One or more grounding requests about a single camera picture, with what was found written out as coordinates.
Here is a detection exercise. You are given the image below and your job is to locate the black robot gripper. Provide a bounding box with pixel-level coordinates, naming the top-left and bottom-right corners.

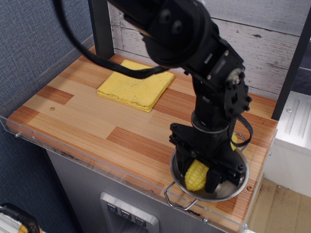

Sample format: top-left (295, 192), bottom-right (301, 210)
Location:
top-left (170, 119), bottom-right (245, 193)

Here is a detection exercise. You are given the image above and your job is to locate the yellow plastic corn cob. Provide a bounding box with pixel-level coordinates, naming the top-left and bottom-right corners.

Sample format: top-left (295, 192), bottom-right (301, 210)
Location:
top-left (184, 136), bottom-right (245, 193)

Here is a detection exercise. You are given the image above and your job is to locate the small stainless steel pan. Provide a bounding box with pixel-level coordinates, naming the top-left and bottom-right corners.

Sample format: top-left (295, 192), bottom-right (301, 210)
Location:
top-left (164, 146), bottom-right (250, 211)

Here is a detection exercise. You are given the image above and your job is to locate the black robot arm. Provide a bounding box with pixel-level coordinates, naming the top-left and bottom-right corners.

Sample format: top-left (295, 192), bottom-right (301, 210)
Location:
top-left (112, 0), bottom-right (251, 193)

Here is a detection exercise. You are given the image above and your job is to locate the clear acrylic table guard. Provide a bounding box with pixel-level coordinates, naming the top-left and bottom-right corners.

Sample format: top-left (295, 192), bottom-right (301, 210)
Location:
top-left (0, 33), bottom-right (276, 233)

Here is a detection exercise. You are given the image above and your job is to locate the white toy sink unit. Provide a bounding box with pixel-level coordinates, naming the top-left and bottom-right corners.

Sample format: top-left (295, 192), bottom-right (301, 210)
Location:
top-left (263, 91), bottom-right (311, 197)

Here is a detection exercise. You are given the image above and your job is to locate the silver dispenser button panel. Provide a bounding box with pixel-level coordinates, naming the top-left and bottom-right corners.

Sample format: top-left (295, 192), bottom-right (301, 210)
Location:
top-left (100, 192), bottom-right (160, 233)

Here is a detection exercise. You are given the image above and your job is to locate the folded yellow cloth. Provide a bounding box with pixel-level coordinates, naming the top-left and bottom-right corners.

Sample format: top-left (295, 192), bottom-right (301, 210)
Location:
top-left (97, 71), bottom-right (174, 112)

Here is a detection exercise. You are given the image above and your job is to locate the grey toy fridge cabinet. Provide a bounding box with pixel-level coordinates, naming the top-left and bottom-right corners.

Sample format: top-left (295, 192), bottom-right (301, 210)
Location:
top-left (46, 149), bottom-right (234, 233)

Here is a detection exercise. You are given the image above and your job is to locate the yellow object bottom left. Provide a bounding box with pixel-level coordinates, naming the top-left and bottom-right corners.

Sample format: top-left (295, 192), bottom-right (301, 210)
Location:
top-left (18, 224), bottom-right (29, 233)

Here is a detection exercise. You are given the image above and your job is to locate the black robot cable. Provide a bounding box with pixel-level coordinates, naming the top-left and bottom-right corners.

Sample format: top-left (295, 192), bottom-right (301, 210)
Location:
top-left (52, 0), bottom-right (171, 80)

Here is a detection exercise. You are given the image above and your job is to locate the black vertical post right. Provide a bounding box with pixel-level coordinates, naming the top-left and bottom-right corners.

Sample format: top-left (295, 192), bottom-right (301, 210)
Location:
top-left (271, 9), bottom-right (311, 120)

